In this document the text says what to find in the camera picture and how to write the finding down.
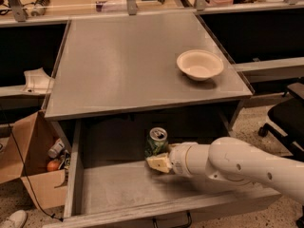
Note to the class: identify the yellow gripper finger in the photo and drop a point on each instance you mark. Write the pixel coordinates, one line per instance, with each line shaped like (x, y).
(160, 162)

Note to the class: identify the white bottle in box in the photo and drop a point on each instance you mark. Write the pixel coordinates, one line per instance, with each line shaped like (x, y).
(56, 149)

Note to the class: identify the black white handheld device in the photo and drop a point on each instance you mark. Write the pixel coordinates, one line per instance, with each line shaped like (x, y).
(39, 7)

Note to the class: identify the orange fruit in box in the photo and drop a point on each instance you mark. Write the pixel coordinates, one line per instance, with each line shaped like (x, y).
(53, 165)

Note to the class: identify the black drawer handle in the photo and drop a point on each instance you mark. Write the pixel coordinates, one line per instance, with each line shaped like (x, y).
(179, 220)

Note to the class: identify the grey cabinet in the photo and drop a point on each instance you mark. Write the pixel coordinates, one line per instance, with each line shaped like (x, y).
(118, 76)

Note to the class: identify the white curved plastic part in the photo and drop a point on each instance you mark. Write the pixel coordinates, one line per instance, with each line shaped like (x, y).
(37, 82)

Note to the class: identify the white shoe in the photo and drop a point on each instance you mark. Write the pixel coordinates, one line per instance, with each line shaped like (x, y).
(15, 220)

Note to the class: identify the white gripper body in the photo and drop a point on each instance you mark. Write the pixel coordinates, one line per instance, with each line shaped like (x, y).
(178, 159)

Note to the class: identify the grey metal bracket left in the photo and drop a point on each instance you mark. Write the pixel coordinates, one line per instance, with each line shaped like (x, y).
(18, 11)

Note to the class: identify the white paper bowl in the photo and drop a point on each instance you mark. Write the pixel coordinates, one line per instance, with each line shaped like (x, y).
(200, 65)

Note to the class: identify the grey open top drawer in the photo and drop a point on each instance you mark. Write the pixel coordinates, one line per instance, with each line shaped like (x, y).
(111, 185)

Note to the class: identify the black office chair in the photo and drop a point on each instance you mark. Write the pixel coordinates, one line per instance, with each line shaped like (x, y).
(289, 116)

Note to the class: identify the green soda can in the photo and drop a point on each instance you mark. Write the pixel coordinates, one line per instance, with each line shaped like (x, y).
(156, 142)

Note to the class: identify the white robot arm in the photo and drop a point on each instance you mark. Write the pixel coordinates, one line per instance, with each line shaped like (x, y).
(232, 161)

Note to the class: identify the brown cardboard box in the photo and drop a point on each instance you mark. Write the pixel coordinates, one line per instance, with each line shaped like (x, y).
(25, 157)

